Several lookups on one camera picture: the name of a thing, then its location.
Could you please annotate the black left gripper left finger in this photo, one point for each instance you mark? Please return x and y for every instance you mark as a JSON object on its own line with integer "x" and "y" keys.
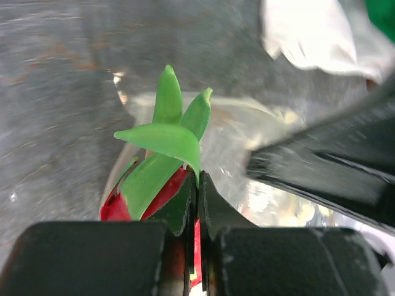
{"x": 177, "y": 257}

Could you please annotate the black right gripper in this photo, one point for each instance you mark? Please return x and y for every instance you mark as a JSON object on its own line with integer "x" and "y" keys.
{"x": 345, "y": 162}

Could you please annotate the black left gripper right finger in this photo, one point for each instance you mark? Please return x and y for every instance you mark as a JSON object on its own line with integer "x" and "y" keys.
{"x": 215, "y": 215}

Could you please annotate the clear dotted zip bag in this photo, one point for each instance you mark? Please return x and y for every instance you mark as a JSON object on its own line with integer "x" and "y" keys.
{"x": 345, "y": 163}

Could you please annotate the red chili pepper green stem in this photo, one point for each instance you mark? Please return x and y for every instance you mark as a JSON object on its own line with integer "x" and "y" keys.
{"x": 172, "y": 144}

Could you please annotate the white garment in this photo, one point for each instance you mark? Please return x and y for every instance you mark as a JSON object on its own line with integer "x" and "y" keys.
{"x": 334, "y": 36}

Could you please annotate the green shirt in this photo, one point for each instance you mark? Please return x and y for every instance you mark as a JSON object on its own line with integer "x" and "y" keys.
{"x": 381, "y": 14}

